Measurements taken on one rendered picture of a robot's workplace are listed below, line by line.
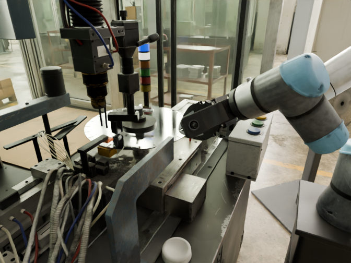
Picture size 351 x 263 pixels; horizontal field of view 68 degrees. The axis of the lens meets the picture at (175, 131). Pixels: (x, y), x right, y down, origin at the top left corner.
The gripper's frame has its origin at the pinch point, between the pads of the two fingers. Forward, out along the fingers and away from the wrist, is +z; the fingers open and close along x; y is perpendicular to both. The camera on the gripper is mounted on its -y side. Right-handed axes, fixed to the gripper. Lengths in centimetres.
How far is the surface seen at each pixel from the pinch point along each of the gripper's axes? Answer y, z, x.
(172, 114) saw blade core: 13.7, 16.3, 6.3
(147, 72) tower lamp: 20.7, 28.6, 26.3
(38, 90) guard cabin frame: 6, 117, 58
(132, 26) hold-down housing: -4.6, -4.6, 27.2
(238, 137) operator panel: 23.8, 1.9, -9.8
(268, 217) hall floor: 94, 61, -78
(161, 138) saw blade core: -1.4, 7.2, 0.1
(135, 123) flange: -2.0, 15.6, 7.2
